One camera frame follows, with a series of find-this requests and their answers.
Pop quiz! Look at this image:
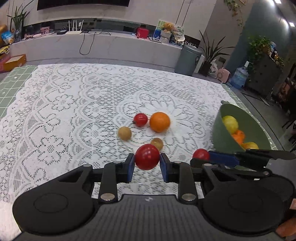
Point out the green yellow apple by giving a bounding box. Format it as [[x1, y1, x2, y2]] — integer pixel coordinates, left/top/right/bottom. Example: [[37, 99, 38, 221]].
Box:
[[241, 142, 259, 150]]

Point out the orange mandarin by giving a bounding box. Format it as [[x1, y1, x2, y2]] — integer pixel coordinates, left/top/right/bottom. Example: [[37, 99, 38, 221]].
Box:
[[232, 130, 245, 145], [149, 112, 171, 133]]

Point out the brown kiwi fruit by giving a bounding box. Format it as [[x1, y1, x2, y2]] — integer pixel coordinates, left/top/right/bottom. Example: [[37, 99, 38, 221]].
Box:
[[150, 138, 164, 151], [117, 126, 132, 141]]

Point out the red green apple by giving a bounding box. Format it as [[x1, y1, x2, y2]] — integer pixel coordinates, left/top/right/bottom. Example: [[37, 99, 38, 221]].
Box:
[[222, 115, 239, 134]]

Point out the green colander bowl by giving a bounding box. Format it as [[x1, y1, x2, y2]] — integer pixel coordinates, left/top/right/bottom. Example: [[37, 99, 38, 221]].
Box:
[[212, 101, 271, 154]]

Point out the orange mandarin by tomato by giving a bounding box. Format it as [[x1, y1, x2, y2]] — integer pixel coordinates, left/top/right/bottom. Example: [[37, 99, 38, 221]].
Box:
[[149, 112, 171, 133]]

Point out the red cherry tomato with stem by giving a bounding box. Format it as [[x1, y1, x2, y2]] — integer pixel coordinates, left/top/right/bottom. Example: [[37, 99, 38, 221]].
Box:
[[132, 113, 148, 128]]

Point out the white lace tablecloth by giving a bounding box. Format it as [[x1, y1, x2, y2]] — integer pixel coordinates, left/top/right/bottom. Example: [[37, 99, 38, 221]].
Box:
[[1, 64, 234, 240]]

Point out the blue water jug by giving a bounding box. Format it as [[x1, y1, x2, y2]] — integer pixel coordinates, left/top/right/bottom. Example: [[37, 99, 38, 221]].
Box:
[[230, 61, 249, 89]]

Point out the pink small heater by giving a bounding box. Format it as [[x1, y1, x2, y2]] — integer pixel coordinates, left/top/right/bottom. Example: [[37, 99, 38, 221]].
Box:
[[217, 67, 230, 83]]

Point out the dark cabinet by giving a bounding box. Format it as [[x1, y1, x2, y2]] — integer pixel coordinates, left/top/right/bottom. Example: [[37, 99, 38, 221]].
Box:
[[245, 54, 282, 97]]

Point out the white plastic bag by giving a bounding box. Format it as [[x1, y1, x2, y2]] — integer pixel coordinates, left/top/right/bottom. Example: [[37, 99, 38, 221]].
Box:
[[208, 59, 218, 78]]

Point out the grey pedal trash bin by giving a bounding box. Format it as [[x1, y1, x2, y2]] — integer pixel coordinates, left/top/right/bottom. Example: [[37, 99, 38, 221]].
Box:
[[174, 45, 202, 76]]

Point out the potted plant by bin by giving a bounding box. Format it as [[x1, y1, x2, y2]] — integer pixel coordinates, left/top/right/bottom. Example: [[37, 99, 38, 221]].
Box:
[[199, 31, 235, 76]]

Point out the leafy plant on cabinet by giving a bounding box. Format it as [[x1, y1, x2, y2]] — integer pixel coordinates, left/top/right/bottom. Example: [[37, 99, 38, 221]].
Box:
[[247, 36, 271, 74]]

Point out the white marble tv console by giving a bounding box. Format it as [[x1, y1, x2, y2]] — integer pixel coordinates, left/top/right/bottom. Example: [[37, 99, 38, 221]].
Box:
[[10, 32, 182, 68]]

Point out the green grid table mat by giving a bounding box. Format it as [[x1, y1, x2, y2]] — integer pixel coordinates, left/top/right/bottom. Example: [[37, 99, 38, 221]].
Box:
[[0, 65, 37, 118]]

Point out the teddy bear toy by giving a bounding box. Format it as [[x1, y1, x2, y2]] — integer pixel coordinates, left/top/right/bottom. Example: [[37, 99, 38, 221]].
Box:
[[162, 22, 175, 32]]

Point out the red box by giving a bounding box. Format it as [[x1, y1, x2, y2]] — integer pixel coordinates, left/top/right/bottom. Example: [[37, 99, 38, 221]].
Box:
[[136, 27, 149, 39]]

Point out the white wifi router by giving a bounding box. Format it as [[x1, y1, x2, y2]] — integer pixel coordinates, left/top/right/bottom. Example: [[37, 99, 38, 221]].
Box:
[[66, 20, 84, 35]]

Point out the orange cardboard box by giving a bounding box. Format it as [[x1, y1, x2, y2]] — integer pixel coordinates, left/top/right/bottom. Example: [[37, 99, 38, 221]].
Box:
[[3, 55, 27, 72]]

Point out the green plant in vase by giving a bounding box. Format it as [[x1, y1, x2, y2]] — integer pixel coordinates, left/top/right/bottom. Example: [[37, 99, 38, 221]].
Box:
[[8, 1, 33, 43]]

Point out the black hanging cable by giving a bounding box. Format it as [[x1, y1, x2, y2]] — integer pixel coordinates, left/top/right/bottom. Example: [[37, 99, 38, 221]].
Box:
[[79, 31, 112, 56]]

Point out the black wall television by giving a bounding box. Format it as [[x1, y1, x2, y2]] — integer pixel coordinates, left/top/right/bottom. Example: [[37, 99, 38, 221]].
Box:
[[37, 0, 130, 11]]

